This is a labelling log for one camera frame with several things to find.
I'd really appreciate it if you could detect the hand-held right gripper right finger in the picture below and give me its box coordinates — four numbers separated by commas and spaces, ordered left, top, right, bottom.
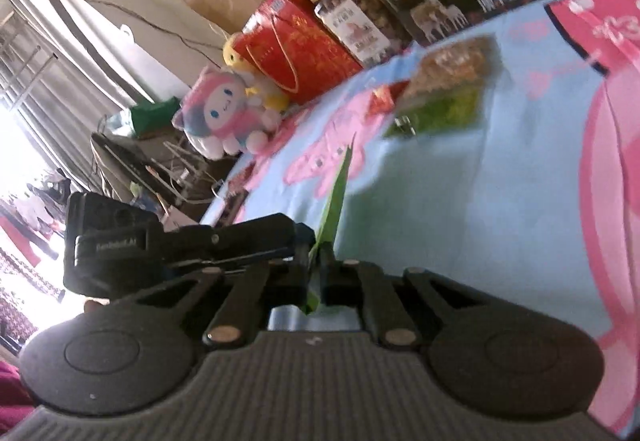
320, 251, 501, 349

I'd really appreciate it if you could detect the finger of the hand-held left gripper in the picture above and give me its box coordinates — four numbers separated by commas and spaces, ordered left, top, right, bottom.
162, 215, 316, 270

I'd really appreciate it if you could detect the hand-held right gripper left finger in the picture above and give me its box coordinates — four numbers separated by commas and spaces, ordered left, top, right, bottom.
112, 251, 313, 352

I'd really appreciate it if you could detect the green snack packet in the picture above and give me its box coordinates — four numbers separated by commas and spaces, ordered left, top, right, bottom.
302, 134, 357, 317

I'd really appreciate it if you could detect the clear packet of green snacks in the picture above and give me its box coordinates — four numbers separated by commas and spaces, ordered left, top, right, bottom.
384, 86, 483, 139

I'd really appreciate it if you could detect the pink plush toy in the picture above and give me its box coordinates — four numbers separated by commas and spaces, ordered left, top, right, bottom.
172, 66, 283, 159

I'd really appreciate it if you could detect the green bag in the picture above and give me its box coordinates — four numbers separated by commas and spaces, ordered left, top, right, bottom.
129, 97, 182, 137

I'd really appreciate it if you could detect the blue printed blanket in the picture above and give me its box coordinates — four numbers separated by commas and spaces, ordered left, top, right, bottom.
200, 0, 640, 439

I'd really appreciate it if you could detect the dark red cloth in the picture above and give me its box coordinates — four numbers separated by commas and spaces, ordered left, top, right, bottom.
0, 358, 38, 409

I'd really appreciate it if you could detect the yellow duck plush toy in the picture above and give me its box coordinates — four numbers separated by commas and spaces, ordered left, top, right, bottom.
222, 34, 291, 112

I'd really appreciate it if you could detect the grey striped curtain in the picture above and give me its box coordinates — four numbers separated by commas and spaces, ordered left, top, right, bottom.
0, 0, 156, 202

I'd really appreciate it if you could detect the red gift box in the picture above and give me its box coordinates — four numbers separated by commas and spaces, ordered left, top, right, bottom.
242, 0, 366, 104

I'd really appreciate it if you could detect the red orange snack packet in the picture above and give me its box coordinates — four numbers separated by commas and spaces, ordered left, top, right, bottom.
367, 84, 408, 114

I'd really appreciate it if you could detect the nut jar with gold lid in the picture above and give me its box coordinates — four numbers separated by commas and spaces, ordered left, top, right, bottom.
306, 0, 401, 67

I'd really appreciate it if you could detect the clear grain cake packet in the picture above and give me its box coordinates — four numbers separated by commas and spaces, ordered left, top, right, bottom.
400, 36, 501, 104

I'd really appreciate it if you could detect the metal wire rack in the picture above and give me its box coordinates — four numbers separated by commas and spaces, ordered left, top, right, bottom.
160, 138, 226, 207

